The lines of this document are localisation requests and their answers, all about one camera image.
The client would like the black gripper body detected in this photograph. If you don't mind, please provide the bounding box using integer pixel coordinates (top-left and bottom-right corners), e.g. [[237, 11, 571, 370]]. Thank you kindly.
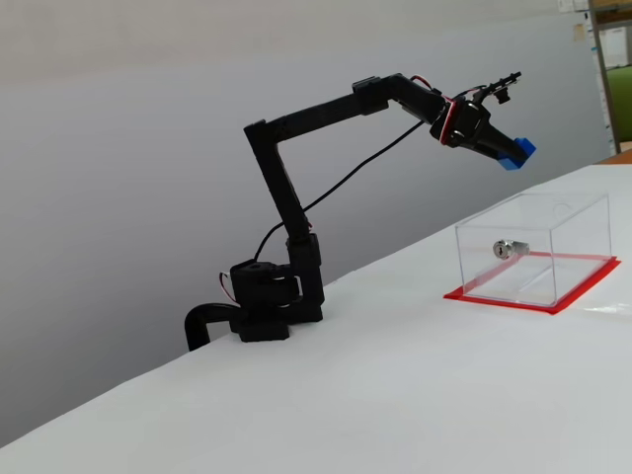
[[428, 95, 493, 149]]

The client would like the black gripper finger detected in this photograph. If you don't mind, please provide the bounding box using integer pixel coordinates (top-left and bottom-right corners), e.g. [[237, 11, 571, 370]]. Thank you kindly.
[[485, 121, 516, 149], [467, 130, 526, 164]]

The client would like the blue lego brick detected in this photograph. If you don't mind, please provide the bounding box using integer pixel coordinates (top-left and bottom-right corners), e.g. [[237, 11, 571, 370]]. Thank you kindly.
[[495, 136, 539, 174]]

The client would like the transparent plastic box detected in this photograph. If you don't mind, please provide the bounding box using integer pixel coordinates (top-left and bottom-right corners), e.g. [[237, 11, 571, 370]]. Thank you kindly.
[[454, 192, 614, 309]]

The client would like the white box on shelf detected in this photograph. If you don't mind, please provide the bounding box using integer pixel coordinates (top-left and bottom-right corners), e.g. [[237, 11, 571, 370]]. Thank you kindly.
[[598, 24, 632, 71]]

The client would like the silver cylinder lock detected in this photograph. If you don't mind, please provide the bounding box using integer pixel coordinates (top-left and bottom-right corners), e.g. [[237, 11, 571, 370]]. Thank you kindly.
[[492, 239, 531, 260]]

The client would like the wooden table surface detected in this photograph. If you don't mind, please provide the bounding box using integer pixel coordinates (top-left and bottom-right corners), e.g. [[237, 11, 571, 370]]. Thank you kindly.
[[595, 141, 632, 167]]

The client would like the green panel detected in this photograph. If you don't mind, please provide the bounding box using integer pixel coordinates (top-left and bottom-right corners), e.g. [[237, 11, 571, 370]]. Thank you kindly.
[[605, 62, 632, 145]]

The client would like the red tape rectangle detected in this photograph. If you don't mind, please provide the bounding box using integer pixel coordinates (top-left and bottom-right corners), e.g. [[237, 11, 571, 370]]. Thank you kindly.
[[442, 250, 623, 316]]

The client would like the black table clamp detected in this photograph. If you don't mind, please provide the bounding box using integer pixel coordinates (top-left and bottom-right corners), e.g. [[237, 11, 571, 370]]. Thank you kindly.
[[184, 301, 243, 353]]

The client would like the red white wrist servo wire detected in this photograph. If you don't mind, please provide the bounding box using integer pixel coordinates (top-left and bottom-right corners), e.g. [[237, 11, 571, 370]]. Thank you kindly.
[[409, 73, 488, 148]]

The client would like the wrist camera board with mount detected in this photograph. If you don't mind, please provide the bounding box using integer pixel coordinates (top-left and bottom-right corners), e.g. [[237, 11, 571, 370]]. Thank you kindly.
[[481, 70, 524, 107]]

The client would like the shelf frame post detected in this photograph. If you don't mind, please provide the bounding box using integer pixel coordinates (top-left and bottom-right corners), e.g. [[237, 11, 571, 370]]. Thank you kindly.
[[588, 0, 624, 157]]

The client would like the black camera cable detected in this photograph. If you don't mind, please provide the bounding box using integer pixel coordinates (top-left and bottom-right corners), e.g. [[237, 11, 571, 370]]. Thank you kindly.
[[253, 121, 427, 262]]

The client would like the red white base servo wire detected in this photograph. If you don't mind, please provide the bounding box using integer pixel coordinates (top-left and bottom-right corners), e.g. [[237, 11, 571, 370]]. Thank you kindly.
[[218, 271, 237, 303]]

